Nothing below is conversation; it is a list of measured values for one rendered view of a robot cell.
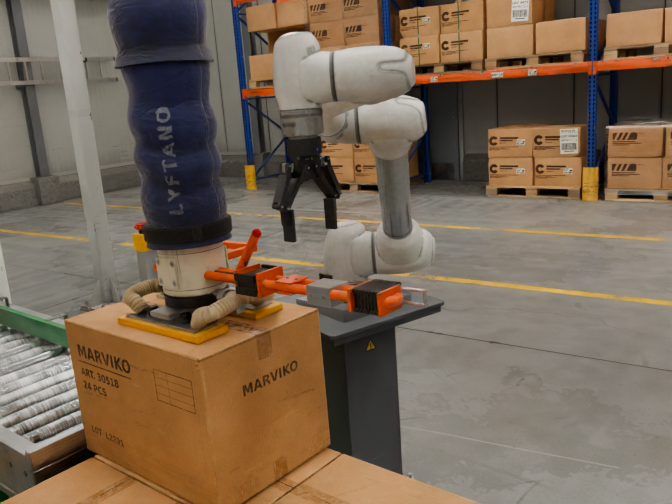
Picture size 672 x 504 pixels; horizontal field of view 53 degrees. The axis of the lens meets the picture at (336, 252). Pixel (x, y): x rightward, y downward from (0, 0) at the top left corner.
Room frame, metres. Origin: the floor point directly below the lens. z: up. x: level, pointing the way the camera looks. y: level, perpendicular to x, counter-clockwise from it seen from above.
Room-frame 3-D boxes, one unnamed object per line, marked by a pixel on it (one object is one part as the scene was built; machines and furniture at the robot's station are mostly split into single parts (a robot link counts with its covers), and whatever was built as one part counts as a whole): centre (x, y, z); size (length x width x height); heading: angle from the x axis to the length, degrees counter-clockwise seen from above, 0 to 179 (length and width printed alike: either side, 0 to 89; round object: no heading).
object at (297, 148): (1.46, 0.05, 1.37); 0.08 x 0.07 x 0.09; 139
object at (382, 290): (1.33, -0.07, 1.09); 0.08 x 0.07 x 0.05; 49
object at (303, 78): (1.46, 0.04, 1.55); 0.13 x 0.11 x 0.16; 83
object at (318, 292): (1.42, 0.03, 1.08); 0.07 x 0.07 x 0.04; 49
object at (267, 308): (1.80, 0.31, 0.97); 0.34 x 0.10 x 0.05; 49
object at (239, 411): (1.76, 0.41, 0.75); 0.60 x 0.40 x 0.40; 49
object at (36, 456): (1.95, 0.66, 0.58); 0.70 x 0.03 x 0.06; 140
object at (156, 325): (1.65, 0.44, 0.97); 0.34 x 0.10 x 0.05; 49
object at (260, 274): (1.56, 0.19, 1.08); 0.10 x 0.08 x 0.06; 139
